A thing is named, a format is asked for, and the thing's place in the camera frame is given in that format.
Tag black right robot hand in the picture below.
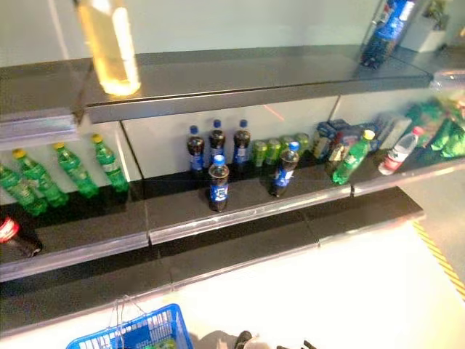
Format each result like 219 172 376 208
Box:
276 340 318 349

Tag green Sprite bottle yellow cap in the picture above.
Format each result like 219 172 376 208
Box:
90 133 130 193
12 148 70 208
52 141 100 199
332 129 376 185
150 337 179 349
0 163 48 217

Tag blue plastic shopping basket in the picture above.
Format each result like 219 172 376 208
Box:
65 294 195 349

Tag silver right robot leg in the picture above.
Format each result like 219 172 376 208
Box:
235 329 270 349

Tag blue white carton box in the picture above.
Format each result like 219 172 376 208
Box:
312 121 337 161

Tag water bottle red label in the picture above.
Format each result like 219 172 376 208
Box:
378 126 424 176

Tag plain blue carton box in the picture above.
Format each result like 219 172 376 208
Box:
326 119 352 135

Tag white striped box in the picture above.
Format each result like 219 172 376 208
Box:
376 114 413 150

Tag green snack bag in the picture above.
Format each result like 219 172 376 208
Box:
430 119 465 159
406 100 451 146

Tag shelf board plain grey edge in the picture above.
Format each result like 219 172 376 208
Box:
85 45 435 124

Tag Coca-Cola bottle red cap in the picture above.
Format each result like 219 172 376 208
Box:
0 216 44 258

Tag large Pepsi bottle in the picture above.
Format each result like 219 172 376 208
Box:
359 0 417 70

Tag potted plant white pot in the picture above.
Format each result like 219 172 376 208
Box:
417 0 451 54

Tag large yellow tea bottle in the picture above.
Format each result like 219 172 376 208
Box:
78 0 142 96

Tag black shelf board clear rail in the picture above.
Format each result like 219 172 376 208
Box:
0 181 150 283
145 165 352 245
350 145 465 197
0 57 92 152
392 45 465 92

